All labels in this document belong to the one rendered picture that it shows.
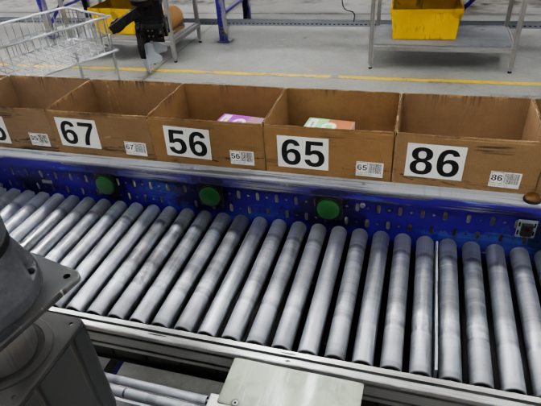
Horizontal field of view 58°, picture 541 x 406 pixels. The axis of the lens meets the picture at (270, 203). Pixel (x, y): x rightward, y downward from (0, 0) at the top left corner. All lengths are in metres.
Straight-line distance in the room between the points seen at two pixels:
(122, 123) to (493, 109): 1.20
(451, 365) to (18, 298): 0.89
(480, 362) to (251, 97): 1.13
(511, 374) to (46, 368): 0.93
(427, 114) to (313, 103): 0.38
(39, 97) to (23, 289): 1.57
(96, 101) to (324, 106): 0.92
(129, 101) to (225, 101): 0.41
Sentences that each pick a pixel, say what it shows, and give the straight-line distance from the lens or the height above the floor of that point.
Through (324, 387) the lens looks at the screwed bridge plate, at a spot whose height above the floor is 0.75.
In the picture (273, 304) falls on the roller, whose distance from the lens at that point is 1.31.
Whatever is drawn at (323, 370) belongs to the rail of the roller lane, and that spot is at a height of 0.74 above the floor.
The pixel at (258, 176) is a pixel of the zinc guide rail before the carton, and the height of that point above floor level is 0.89.
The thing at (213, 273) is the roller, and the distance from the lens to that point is 1.42.
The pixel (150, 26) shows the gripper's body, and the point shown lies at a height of 1.34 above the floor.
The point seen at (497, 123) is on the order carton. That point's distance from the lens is 1.75.
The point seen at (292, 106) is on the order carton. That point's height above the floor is 0.98.
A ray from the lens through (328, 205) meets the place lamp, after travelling 1.50.
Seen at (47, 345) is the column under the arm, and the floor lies 1.08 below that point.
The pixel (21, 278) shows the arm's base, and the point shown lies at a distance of 0.78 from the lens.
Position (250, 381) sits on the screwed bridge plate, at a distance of 1.16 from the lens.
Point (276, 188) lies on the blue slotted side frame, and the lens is 1.53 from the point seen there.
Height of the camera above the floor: 1.70
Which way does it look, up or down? 35 degrees down
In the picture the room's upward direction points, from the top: 4 degrees counter-clockwise
